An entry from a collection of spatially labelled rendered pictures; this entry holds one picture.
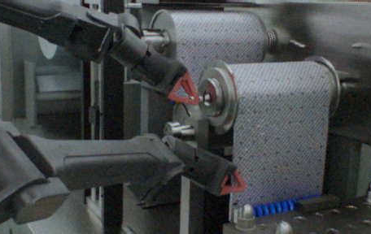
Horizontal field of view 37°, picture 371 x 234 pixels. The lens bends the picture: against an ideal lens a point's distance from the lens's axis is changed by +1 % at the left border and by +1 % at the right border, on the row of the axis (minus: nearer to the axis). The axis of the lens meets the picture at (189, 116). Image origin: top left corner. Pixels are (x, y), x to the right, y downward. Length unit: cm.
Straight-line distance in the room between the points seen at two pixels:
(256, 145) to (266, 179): 8
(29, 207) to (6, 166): 4
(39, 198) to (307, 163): 73
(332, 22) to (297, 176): 37
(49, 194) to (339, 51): 86
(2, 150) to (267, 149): 64
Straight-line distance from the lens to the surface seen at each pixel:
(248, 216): 101
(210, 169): 100
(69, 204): 149
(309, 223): 108
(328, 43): 130
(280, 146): 111
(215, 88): 104
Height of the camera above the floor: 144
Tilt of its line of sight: 12 degrees down
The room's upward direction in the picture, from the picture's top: 2 degrees clockwise
